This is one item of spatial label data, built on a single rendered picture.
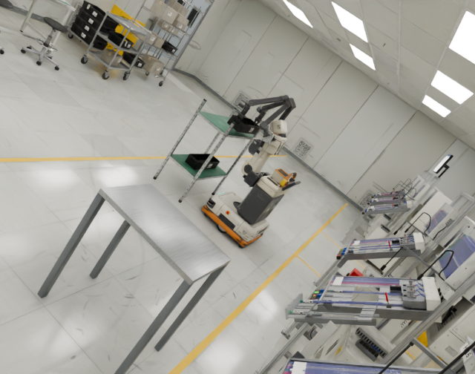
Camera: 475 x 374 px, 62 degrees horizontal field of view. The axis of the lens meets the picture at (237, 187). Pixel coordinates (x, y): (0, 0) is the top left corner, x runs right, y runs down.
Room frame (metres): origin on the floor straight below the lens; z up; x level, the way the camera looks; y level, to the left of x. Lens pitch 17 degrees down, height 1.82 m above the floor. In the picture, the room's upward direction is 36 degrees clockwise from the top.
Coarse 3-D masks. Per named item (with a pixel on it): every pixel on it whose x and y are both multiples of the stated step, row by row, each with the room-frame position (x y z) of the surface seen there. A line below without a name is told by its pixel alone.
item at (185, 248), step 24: (120, 192) 1.95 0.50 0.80; (144, 192) 2.12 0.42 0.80; (144, 216) 1.89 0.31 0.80; (168, 216) 2.06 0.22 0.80; (72, 240) 1.85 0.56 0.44; (120, 240) 2.27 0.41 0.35; (168, 240) 1.83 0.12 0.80; (192, 240) 1.99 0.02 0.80; (96, 264) 2.25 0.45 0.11; (192, 264) 1.78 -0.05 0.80; (216, 264) 1.93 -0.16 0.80; (48, 288) 1.86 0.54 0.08; (168, 312) 1.66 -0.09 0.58; (144, 336) 1.67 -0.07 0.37; (168, 336) 2.05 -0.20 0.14
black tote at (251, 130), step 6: (234, 120) 4.30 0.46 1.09; (240, 120) 4.61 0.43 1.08; (246, 120) 4.78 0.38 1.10; (252, 120) 4.85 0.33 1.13; (234, 126) 4.29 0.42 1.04; (240, 126) 4.27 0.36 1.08; (246, 126) 4.39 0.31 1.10; (252, 126) 4.55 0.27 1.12; (258, 126) 4.82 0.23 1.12; (240, 132) 4.35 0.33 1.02; (246, 132) 4.51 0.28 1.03; (252, 132) 4.69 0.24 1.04
